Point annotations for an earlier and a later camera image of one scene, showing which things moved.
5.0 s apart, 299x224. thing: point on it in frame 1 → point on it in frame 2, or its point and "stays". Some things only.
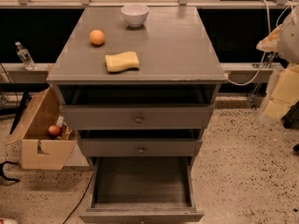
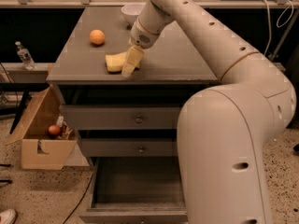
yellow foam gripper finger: x=282 y=91 → x=132 y=61
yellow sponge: x=121 y=62 stays
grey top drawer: x=136 y=117 stays
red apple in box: x=54 y=131 stays
